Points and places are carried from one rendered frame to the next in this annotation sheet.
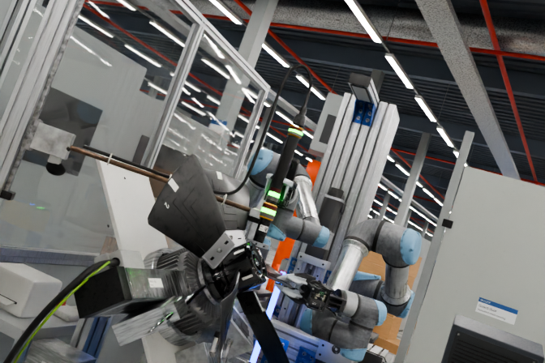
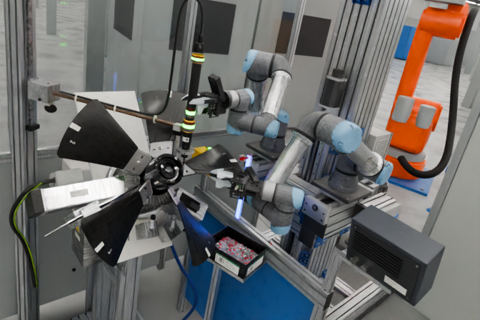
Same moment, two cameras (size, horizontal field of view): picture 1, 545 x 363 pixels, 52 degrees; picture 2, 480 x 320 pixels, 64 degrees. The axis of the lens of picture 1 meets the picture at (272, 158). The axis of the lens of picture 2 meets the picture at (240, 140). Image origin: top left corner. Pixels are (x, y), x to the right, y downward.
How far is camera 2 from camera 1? 1.07 m
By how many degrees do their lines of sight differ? 36
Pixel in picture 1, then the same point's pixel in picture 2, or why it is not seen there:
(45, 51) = (14, 32)
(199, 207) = (104, 138)
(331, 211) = (331, 91)
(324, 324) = (258, 203)
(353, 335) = (274, 216)
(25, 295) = not seen: hidden behind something
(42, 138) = (32, 91)
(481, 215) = not seen: outside the picture
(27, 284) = not seen: hidden behind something
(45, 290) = (86, 175)
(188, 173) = (88, 115)
